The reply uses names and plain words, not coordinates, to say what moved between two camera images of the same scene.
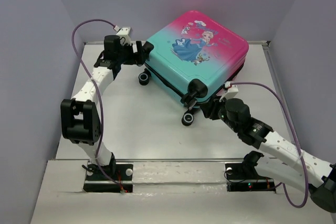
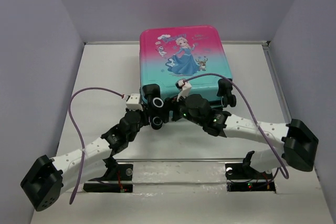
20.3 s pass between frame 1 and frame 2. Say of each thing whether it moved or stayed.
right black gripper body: moved
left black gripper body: moved
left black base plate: stayed
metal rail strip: stayed
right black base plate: stayed
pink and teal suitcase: moved
